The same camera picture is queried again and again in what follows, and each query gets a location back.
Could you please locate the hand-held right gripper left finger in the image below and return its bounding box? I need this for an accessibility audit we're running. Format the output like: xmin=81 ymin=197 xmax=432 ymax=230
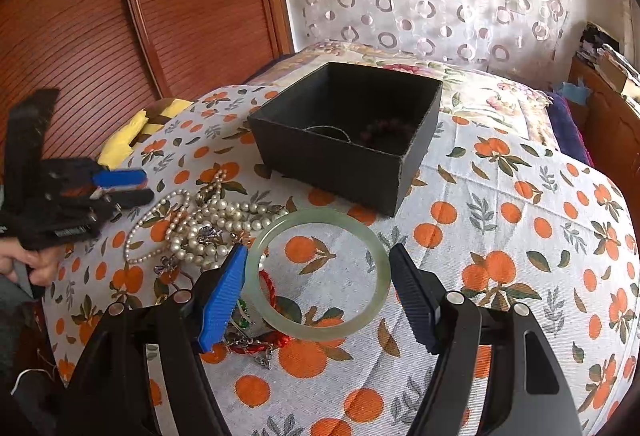
xmin=65 ymin=243 xmax=250 ymax=436

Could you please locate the wooden side cabinet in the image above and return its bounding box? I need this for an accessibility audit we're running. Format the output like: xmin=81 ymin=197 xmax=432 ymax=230
xmin=567 ymin=54 xmax=640 ymax=201

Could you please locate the orange fruit print cloth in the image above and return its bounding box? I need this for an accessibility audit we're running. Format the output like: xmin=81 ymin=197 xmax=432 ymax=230
xmin=42 ymin=83 xmax=640 ymax=436

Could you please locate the thin cord ring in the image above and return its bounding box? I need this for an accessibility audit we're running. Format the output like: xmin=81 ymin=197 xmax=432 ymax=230
xmin=305 ymin=126 xmax=352 ymax=145

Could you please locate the reddish wooden wardrobe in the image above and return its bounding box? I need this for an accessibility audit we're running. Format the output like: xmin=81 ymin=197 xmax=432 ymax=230
xmin=0 ymin=0 xmax=297 ymax=181

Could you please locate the light blue cloth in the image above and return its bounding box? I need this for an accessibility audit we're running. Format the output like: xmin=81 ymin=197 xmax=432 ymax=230
xmin=556 ymin=80 xmax=592 ymax=106

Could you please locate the small white pearl necklace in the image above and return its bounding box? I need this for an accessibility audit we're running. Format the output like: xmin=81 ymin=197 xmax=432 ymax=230
xmin=123 ymin=188 xmax=192 ymax=267

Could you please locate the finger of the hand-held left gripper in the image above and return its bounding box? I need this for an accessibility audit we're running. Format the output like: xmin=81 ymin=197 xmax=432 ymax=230
xmin=92 ymin=169 xmax=147 ymax=189
xmin=92 ymin=188 xmax=155 ymax=223

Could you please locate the silver butterfly pendant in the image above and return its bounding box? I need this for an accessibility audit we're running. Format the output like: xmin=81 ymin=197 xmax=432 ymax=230
xmin=153 ymin=256 xmax=182 ymax=277

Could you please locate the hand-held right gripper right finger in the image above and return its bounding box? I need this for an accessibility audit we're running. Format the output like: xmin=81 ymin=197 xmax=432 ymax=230
xmin=388 ymin=243 xmax=584 ymax=436

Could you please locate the purple towel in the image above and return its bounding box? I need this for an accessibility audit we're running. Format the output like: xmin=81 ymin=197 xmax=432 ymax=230
xmin=545 ymin=90 xmax=595 ymax=167

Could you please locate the person's left hand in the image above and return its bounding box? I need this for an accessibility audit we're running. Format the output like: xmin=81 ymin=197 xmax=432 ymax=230
xmin=0 ymin=236 xmax=65 ymax=287

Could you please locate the dark red bead bracelet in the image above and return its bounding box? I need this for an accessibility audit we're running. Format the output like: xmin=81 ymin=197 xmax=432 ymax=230
xmin=359 ymin=118 xmax=416 ymax=151

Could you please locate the white thread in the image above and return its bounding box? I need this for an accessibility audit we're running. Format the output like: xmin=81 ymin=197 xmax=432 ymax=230
xmin=11 ymin=367 xmax=51 ymax=394

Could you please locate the green gem pendant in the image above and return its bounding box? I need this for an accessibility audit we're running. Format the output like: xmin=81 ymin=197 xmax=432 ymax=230
xmin=231 ymin=300 xmax=255 ymax=334

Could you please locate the black cardboard box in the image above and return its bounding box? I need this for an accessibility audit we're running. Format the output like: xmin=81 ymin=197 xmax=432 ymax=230
xmin=247 ymin=62 xmax=444 ymax=218

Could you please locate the large white pearl necklace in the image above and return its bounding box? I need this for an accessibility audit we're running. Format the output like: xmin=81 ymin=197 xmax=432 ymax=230
xmin=170 ymin=196 xmax=291 ymax=269

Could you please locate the pale green jade bangle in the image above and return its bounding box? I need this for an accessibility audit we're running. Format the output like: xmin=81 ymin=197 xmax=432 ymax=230
xmin=244 ymin=209 xmax=392 ymax=343

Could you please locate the stack of papers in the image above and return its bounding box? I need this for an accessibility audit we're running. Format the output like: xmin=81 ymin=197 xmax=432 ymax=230
xmin=595 ymin=43 xmax=640 ymax=102

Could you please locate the red braided cord bracelet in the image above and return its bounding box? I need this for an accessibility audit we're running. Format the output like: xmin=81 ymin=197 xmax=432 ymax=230
xmin=235 ymin=271 xmax=293 ymax=357

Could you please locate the yellow brown cloth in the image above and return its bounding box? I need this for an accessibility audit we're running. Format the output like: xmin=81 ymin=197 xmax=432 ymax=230
xmin=97 ymin=98 xmax=194 ymax=169

